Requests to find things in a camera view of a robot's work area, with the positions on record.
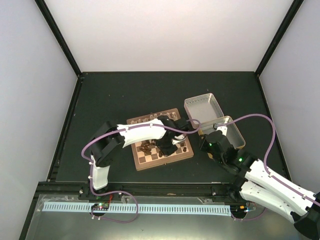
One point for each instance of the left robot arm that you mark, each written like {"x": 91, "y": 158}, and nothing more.
{"x": 165, "y": 133}

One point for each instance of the row of white chess pieces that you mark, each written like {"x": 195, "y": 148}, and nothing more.
{"x": 172, "y": 114}

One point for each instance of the left black frame post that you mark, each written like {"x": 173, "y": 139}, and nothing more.
{"x": 49, "y": 18}

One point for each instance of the right black frame post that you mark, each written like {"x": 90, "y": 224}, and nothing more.
{"x": 285, "y": 23}

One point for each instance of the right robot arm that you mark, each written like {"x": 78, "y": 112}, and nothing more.
{"x": 256, "y": 182}

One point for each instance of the wooden chess board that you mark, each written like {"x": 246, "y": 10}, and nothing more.
{"x": 143, "y": 163}

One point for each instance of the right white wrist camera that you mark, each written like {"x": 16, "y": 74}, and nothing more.
{"x": 222, "y": 127}

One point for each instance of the black front rail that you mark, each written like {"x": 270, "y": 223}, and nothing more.
{"x": 219, "y": 192}

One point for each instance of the black frame post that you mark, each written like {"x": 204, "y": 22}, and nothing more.
{"x": 49, "y": 18}
{"x": 285, "y": 23}

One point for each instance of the light blue slotted cable duct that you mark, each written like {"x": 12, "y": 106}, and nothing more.
{"x": 131, "y": 208}

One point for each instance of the pile of dark chess pieces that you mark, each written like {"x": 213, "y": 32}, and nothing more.
{"x": 148, "y": 148}

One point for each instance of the small circuit board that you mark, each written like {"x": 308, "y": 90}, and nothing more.
{"x": 100, "y": 207}

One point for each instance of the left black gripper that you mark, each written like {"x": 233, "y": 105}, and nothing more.
{"x": 167, "y": 152}

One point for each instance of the pink rimmed metal tin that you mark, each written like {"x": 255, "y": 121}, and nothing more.
{"x": 204, "y": 108}

